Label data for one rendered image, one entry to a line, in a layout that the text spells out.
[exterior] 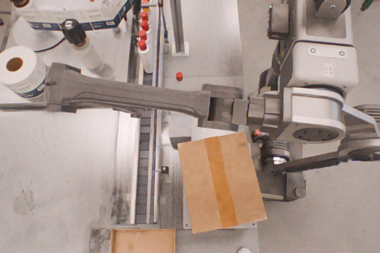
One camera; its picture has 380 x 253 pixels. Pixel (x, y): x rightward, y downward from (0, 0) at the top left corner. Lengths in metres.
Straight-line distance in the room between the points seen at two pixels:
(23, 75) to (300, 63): 1.14
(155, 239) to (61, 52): 1.04
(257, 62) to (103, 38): 1.41
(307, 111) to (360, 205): 1.77
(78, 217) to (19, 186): 0.32
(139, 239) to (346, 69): 0.95
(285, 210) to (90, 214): 1.36
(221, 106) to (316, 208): 1.67
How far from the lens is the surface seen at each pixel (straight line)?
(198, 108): 0.60
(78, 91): 0.58
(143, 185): 1.17
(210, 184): 0.91
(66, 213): 1.32
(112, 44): 1.51
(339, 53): 0.67
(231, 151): 0.94
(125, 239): 1.22
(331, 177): 2.27
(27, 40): 1.71
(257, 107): 0.60
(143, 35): 1.23
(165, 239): 1.19
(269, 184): 1.85
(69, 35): 1.23
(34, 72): 1.40
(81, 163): 1.33
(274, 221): 2.08
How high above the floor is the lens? 2.02
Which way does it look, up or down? 70 degrees down
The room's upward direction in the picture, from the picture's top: 6 degrees counter-clockwise
